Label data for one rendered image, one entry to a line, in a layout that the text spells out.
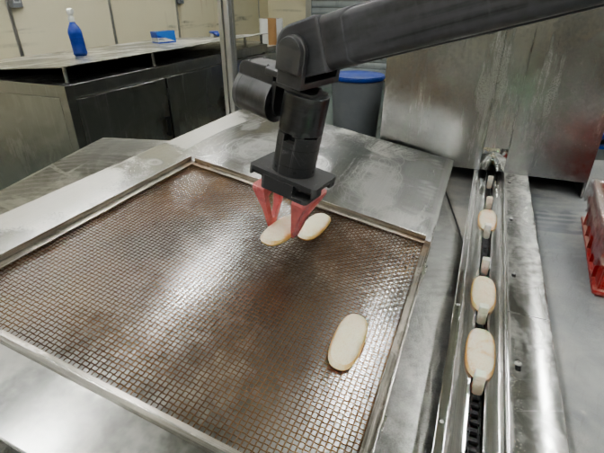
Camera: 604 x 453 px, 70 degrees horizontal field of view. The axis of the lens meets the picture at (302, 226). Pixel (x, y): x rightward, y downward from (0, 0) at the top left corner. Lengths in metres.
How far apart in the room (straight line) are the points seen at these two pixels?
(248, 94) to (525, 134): 0.82
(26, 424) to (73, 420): 0.04
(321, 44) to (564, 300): 0.59
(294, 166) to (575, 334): 0.50
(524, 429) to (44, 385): 0.50
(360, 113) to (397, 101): 2.72
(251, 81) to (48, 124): 1.75
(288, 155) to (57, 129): 1.76
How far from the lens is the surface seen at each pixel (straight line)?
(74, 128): 2.15
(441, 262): 0.88
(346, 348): 0.53
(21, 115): 2.38
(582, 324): 0.82
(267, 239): 0.60
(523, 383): 0.62
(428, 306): 0.76
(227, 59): 1.54
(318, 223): 0.74
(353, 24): 0.48
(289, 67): 0.50
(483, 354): 0.64
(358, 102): 3.92
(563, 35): 1.21
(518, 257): 0.87
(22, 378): 0.53
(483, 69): 1.21
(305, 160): 0.56
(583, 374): 0.73
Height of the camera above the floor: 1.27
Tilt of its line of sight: 28 degrees down
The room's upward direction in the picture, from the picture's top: straight up
